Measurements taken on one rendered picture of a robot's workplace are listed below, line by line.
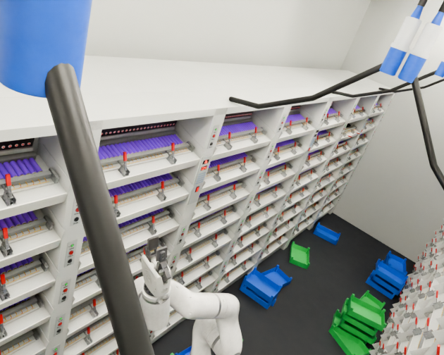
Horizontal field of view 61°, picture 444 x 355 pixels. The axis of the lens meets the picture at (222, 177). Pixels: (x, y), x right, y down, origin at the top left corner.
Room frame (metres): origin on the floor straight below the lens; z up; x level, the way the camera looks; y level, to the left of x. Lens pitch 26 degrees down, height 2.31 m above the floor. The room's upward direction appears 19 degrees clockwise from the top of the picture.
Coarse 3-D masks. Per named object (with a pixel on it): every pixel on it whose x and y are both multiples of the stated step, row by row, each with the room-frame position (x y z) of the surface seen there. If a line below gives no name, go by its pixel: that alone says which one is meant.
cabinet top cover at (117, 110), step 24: (96, 96) 1.29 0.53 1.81; (120, 96) 1.38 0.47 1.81; (144, 96) 1.47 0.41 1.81; (168, 96) 1.58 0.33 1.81; (192, 96) 1.70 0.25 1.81; (216, 96) 1.84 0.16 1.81; (240, 96) 2.00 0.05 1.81; (264, 96) 2.18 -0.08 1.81; (0, 120) 0.89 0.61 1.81; (24, 120) 0.93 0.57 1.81; (48, 120) 0.98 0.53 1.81; (120, 120) 1.18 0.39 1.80; (144, 120) 1.28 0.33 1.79; (168, 120) 1.39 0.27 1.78
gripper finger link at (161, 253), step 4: (160, 248) 0.80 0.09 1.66; (164, 248) 0.80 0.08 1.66; (156, 252) 0.79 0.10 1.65; (160, 252) 0.80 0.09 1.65; (164, 252) 0.80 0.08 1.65; (156, 256) 0.79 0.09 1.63; (160, 256) 0.79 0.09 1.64; (164, 256) 0.80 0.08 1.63; (156, 260) 0.79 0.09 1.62; (160, 260) 0.79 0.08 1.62; (164, 260) 0.80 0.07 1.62; (164, 264) 0.80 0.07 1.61
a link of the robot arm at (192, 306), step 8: (136, 280) 0.90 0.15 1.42; (136, 288) 0.88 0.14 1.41; (176, 288) 0.96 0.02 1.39; (184, 288) 0.97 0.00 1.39; (176, 296) 0.95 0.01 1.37; (184, 296) 0.94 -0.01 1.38; (192, 296) 0.95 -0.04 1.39; (200, 296) 0.97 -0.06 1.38; (208, 296) 1.00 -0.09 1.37; (216, 296) 1.03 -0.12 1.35; (176, 304) 0.93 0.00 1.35; (184, 304) 0.93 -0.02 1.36; (192, 304) 0.93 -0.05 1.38; (200, 304) 0.94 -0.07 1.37; (208, 304) 0.97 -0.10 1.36; (216, 304) 0.99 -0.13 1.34; (184, 312) 0.91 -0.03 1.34; (192, 312) 0.91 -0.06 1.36; (200, 312) 0.93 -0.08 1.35; (208, 312) 0.95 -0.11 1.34; (216, 312) 0.98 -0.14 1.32
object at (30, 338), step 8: (40, 328) 1.06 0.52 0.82; (24, 336) 1.02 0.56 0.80; (32, 336) 1.05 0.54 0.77; (40, 336) 1.06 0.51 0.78; (8, 344) 0.96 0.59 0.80; (16, 344) 0.99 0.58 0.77; (24, 344) 1.01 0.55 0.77; (32, 344) 1.02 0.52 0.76; (40, 344) 1.03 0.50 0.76; (0, 352) 0.90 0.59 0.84; (8, 352) 0.95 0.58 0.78; (16, 352) 0.97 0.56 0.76; (24, 352) 0.98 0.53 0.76; (32, 352) 0.99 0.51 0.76; (40, 352) 1.02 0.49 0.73
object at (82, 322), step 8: (104, 304) 1.34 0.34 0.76; (80, 312) 1.25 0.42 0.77; (88, 312) 1.26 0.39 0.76; (104, 312) 1.30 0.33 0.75; (72, 320) 1.19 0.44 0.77; (80, 320) 1.21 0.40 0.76; (88, 320) 1.23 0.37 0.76; (96, 320) 1.27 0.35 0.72; (72, 328) 1.16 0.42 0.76; (80, 328) 1.19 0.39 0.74
